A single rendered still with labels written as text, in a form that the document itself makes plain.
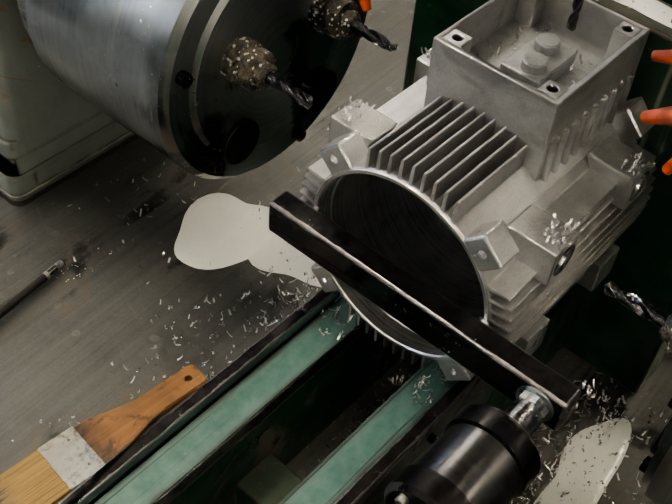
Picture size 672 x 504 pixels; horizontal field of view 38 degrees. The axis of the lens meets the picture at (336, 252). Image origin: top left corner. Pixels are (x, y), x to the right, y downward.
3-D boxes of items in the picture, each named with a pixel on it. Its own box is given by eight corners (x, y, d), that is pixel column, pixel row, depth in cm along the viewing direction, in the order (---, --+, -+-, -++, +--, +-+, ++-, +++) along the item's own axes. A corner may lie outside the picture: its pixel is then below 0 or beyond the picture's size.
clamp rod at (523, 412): (523, 397, 64) (529, 379, 62) (549, 416, 63) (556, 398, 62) (449, 477, 60) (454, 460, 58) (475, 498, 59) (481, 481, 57)
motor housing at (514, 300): (440, 167, 91) (474, -13, 77) (618, 276, 83) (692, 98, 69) (291, 284, 80) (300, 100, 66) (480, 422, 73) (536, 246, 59)
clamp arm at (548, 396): (577, 409, 64) (290, 212, 75) (589, 382, 62) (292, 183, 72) (548, 443, 62) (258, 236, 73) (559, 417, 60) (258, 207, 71)
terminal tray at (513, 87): (509, 50, 78) (528, -31, 73) (626, 111, 74) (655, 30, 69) (416, 118, 72) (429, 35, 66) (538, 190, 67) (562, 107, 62)
